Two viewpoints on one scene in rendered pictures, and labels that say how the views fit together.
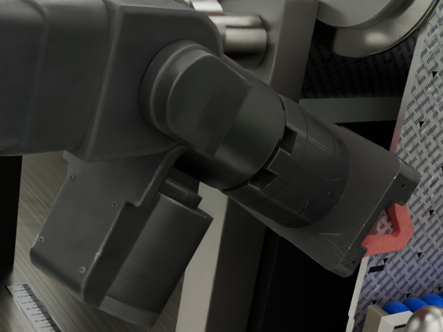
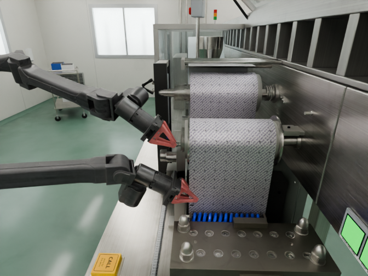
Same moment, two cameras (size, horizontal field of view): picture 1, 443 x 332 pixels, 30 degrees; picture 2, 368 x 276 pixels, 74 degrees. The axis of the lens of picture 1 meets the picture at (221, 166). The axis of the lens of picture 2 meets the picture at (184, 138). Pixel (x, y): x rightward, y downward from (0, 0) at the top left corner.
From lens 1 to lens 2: 0.52 m
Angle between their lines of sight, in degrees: 35
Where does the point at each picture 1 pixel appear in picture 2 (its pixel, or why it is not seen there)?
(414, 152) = (194, 184)
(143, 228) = (128, 192)
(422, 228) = (202, 199)
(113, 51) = (105, 172)
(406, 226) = (195, 198)
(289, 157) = (153, 184)
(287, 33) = (178, 157)
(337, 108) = not seen: hidden behind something
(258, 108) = (146, 176)
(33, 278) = not seen: hidden behind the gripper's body
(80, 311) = not seen: hidden behind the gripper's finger
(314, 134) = (161, 180)
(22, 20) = (91, 169)
